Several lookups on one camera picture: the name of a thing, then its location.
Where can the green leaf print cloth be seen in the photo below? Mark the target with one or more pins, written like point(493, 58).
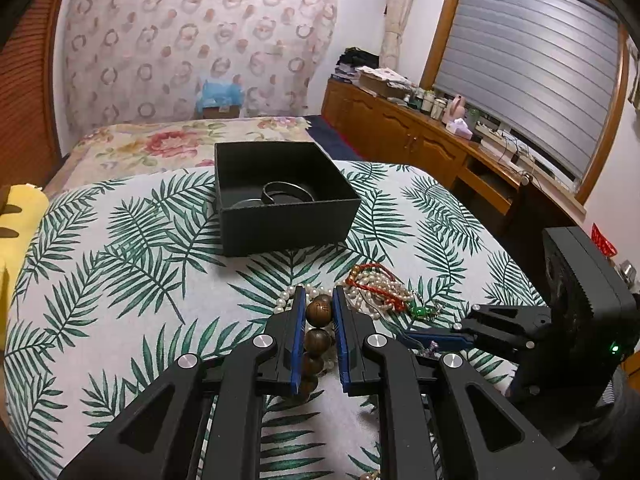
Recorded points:
point(125, 270)

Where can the grey window blind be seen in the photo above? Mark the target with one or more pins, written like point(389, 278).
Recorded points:
point(530, 60)

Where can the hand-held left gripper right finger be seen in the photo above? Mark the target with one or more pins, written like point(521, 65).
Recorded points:
point(341, 345)

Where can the silver bangle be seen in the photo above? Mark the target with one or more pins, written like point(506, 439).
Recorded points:
point(280, 192)

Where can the yellow plush pillow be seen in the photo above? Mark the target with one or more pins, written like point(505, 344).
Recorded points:
point(15, 230)

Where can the cream lace curtain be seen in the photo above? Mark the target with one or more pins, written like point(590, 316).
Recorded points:
point(400, 10)

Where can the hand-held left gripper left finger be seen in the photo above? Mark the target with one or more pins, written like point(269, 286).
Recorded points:
point(299, 345)

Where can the wooden cabinet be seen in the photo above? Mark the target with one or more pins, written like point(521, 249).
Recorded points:
point(400, 132)

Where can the cardboard box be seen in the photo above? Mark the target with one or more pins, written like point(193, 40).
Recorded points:
point(382, 81)

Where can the pile of folded clothes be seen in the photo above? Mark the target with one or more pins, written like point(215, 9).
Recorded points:
point(356, 62)

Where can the black jewelry box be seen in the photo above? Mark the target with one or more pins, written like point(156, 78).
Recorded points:
point(280, 225)

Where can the blue bag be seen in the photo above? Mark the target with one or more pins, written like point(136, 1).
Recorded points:
point(220, 92)

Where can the pink tissue box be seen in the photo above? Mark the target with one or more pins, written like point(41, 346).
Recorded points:
point(459, 127)

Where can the pink rabbit figure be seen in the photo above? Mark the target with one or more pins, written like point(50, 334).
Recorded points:
point(456, 107)

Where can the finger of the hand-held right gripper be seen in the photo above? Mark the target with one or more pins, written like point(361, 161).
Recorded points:
point(440, 337)
point(505, 316)

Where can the group of small bottles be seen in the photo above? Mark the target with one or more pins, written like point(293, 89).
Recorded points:
point(427, 101)

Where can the brown louvered door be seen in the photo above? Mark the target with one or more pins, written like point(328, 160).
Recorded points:
point(25, 85)

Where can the floral bedsheet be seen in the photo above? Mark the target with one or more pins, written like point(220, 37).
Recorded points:
point(150, 147)

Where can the red paper decoration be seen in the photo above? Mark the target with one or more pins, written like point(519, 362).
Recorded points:
point(602, 240)

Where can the green stone pendant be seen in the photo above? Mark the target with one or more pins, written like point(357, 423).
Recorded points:
point(419, 311)

